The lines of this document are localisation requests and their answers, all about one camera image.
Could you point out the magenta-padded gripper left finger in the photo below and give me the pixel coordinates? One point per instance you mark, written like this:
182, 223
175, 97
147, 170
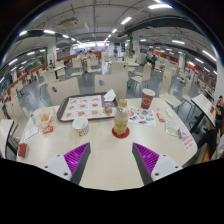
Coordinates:
76, 156

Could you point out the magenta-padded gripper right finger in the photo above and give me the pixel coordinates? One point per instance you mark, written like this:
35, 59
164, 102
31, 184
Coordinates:
146, 157

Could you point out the clear yellow-capped drink bottle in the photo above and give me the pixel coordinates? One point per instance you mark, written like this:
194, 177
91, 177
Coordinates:
121, 121

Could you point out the white patterned mug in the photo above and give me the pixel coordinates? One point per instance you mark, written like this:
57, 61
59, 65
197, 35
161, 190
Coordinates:
80, 126

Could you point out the flat round red coaster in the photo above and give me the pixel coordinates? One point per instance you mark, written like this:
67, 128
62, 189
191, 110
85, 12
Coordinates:
116, 135

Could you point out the red white sauce packet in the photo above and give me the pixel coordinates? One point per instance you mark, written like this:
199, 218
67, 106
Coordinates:
48, 129

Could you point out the clear plastic sleeve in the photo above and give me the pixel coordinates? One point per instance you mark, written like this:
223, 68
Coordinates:
172, 128

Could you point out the colourful sticker sheet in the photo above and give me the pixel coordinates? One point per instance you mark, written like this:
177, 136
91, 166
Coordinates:
143, 116

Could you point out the dark brown food tray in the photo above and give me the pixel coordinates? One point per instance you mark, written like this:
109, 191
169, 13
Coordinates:
60, 115

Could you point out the white notice with red print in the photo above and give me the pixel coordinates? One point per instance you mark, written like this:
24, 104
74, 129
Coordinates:
188, 142

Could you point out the small white sachet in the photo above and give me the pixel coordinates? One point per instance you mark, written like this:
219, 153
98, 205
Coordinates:
170, 113

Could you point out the white card with red print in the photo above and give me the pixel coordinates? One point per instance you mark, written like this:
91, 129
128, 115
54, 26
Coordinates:
31, 132

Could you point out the flat red packet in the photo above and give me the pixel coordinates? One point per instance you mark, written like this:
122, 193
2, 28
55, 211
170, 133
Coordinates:
22, 150

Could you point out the small teal sanitizer bottle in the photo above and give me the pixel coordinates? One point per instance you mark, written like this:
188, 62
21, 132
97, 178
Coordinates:
33, 119

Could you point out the red paper cup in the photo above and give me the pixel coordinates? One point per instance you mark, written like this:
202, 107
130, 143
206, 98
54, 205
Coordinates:
147, 98

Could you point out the beige chair with round hole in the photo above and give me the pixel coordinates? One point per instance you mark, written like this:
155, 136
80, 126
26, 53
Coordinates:
65, 89
113, 83

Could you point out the crumpled white napkin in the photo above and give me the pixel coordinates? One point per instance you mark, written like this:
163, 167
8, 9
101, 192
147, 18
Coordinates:
110, 95

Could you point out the white neighbouring table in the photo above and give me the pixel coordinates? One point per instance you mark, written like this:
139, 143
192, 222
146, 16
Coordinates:
203, 106
5, 131

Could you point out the person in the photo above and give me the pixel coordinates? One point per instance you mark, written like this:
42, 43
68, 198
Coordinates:
150, 58
81, 56
90, 54
218, 113

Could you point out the group of beige chairs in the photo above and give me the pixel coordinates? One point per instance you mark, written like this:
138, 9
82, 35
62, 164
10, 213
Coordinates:
145, 71

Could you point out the ceiling air conditioning unit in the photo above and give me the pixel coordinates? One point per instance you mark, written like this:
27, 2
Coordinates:
68, 22

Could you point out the group of ceiling lights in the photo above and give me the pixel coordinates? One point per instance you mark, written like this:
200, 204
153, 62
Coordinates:
126, 20

